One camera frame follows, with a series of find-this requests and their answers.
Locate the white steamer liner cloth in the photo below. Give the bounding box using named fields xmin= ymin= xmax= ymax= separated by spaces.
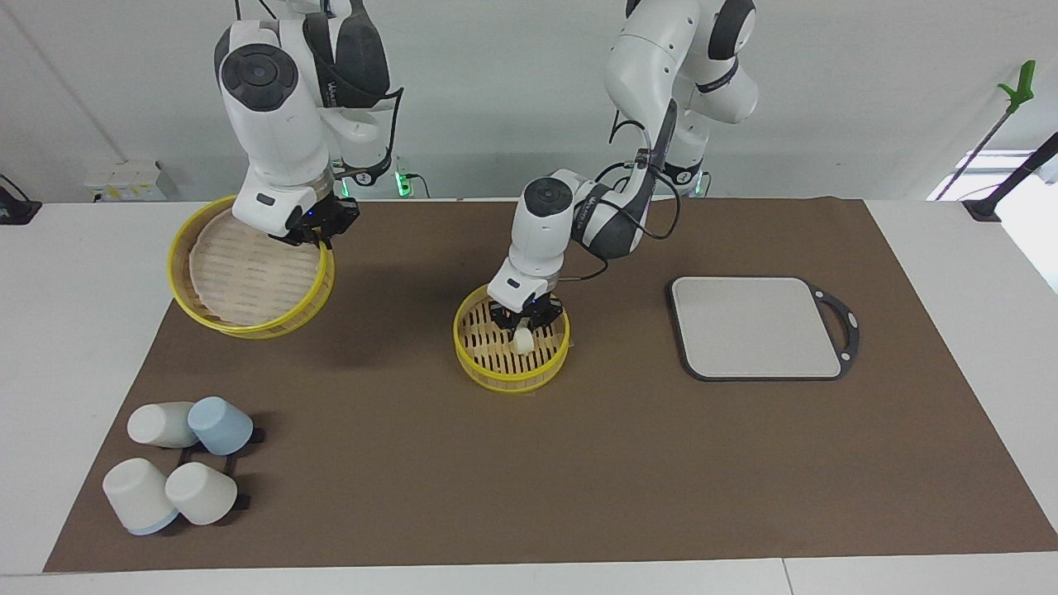
xmin=188 ymin=208 xmax=325 ymax=326

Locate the yellow bamboo steamer tier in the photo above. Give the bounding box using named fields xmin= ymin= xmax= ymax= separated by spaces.
xmin=168 ymin=196 xmax=336 ymax=340

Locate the yellow bamboo steamer base basket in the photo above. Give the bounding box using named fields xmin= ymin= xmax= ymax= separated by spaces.
xmin=453 ymin=283 xmax=571 ymax=395

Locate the white cutting board grey rim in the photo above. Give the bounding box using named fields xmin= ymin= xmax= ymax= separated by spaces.
xmin=668 ymin=276 xmax=860 ymax=382

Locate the brown table mat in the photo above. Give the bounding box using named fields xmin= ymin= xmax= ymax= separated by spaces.
xmin=43 ymin=198 xmax=1058 ymax=573

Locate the light blue plastic cup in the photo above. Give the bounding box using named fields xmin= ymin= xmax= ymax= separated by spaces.
xmin=188 ymin=397 xmax=254 ymax=456

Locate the black cup rack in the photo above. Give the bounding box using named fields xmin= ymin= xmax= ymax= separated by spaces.
xmin=178 ymin=426 xmax=265 ymax=513

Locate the white plastic cup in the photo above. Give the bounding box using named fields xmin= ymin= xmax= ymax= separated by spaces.
xmin=164 ymin=462 xmax=239 ymax=526
xmin=127 ymin=402 xmax=199 ymax=449

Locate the black table clamp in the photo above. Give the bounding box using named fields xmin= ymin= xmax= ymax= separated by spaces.
xmin=0 ymin=175 xmax=42 ymax=226

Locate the white cup with blue rim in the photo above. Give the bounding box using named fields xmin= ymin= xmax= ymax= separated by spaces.
xmin=102 ymin=459 xmax=179 ymax=536

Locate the green tipped pole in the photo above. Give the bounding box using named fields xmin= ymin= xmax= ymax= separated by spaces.
xmin=934 ymin=59 xmax=1037 ymax=199

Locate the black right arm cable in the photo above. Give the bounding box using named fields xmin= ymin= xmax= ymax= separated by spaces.
xmin=331 ymin=86 xmax=406 ymax=179

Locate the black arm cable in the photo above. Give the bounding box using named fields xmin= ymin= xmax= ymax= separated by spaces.
xmin=570 ymin=116 xmax=684 ymax=283
xmin=331 ymin=86 xmax=406 ymax=179

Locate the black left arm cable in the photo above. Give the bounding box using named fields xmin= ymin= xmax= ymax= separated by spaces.
xmin=570 ymin=116 xmax=684 ymax=283

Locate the white wall socket box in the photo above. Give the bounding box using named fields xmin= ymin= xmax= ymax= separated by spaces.
xmin=83 ymin=161 xmax=179 ymax=202

